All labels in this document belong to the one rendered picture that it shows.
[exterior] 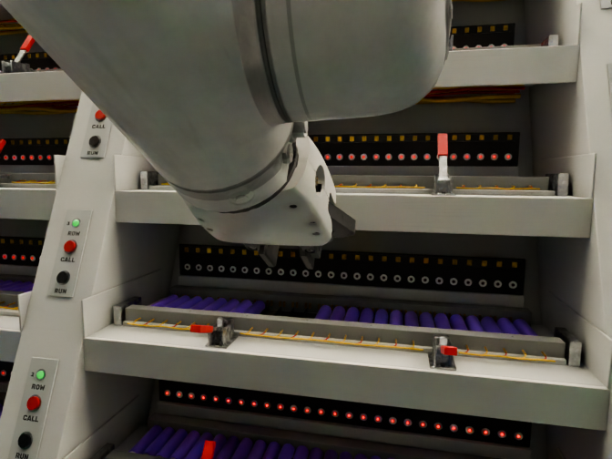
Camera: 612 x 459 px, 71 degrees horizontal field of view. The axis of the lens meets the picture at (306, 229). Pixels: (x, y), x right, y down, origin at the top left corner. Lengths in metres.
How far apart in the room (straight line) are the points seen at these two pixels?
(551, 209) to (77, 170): 0.63
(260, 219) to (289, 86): 0.15
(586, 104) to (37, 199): 0.75
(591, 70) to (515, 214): 0.20
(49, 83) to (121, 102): 0.66
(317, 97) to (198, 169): 0.07
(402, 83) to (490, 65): 0.48
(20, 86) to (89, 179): 0.24
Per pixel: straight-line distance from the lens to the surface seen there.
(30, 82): 0.87
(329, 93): 0.16
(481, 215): 0.55
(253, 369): 0.54
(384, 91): 0.16
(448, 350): 0.45
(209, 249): 0.73
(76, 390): 0.65
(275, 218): 0.29
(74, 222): 0.68
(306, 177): 0.26
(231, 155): 0.20
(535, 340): 0.57
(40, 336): 0.68
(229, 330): 0.56
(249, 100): 0.17
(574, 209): 0.57
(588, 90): 0.64
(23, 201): 0.77
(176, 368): 0.58
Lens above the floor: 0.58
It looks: 15 degrees up
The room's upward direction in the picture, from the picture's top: 5 degrees clockwise
